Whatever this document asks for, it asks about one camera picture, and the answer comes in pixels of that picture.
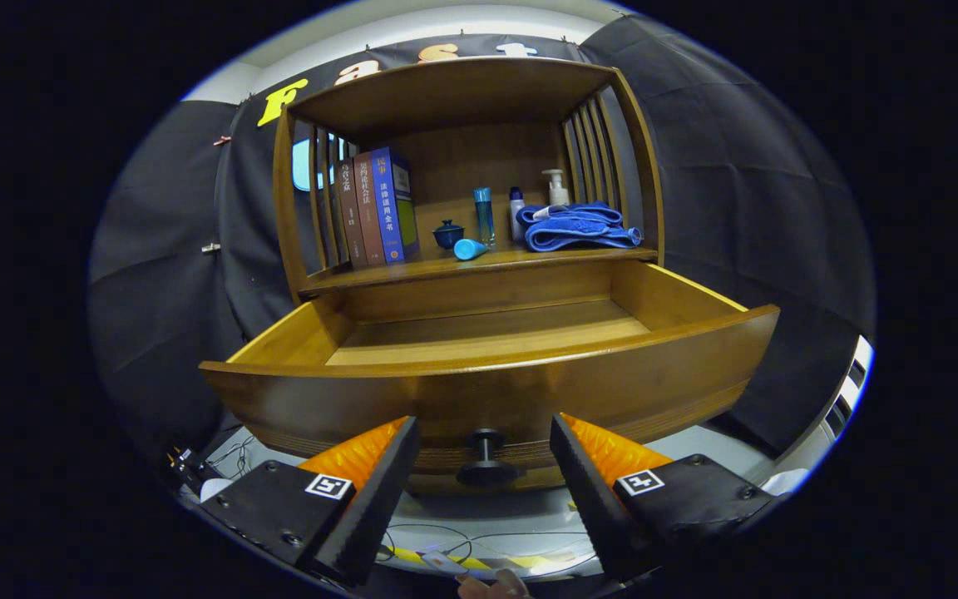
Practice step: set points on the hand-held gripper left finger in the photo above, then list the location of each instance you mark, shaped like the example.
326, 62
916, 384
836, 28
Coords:
375, 499

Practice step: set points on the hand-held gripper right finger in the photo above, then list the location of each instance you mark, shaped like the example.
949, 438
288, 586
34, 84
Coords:
591, 499

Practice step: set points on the wooden drawer with black knob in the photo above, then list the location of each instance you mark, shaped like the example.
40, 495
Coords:
487, 391

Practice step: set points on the blue cosmetic tube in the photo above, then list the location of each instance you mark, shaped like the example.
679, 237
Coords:
469, 249

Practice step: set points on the wooden countertop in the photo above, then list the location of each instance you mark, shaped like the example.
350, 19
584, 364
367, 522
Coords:
520, 258

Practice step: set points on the wooden cabinet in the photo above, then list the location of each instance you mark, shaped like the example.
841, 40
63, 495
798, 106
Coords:
479, 158

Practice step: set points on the blue towel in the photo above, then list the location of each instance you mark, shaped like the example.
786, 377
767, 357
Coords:
579, 229

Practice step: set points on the dark blue lidded teacup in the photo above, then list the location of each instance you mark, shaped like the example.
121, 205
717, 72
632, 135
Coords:
448, 235

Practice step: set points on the white slotted appliance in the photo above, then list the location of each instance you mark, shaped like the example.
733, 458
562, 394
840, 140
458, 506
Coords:
845, 391

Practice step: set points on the reddish brown book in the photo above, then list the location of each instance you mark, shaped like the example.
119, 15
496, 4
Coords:
369, 208

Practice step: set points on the white bottle with blue cap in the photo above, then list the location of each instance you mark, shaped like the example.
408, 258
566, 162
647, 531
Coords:
517, 216

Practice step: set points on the tall teal glass bottle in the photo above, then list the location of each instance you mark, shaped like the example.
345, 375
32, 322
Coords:
484, 216

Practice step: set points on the white pump bottle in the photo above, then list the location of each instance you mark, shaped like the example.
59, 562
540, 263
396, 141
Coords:
556, 193

